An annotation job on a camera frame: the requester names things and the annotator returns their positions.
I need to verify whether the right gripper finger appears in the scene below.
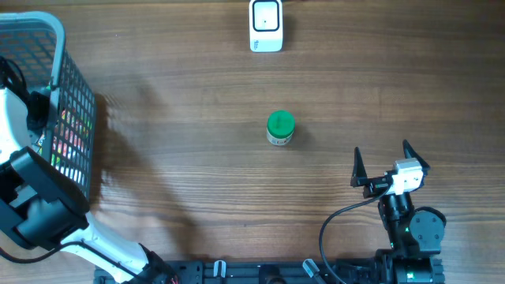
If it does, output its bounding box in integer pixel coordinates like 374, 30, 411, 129
402, 140, 430, 174
350, 147, 368, 187

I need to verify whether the green lid jar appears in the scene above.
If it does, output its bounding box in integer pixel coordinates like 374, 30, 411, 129
267, 110, 295, 146

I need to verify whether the Haribo gummy candy bag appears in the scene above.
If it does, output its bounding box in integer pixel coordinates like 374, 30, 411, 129
45, 107, 95, 171

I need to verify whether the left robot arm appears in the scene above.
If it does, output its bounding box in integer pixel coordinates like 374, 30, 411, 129
1, 58, 181, 283

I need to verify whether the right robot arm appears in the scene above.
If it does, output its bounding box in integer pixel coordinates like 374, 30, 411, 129
350, 140, 447, 283

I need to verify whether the white barcode scanner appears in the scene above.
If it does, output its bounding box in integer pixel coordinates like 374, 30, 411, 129
249, 0, 283, 53

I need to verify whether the grey plastic mesh basket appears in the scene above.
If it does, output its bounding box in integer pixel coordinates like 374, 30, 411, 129
1, 12, 96, 198

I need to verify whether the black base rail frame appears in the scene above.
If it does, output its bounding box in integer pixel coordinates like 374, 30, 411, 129
93, 258, 446, 284

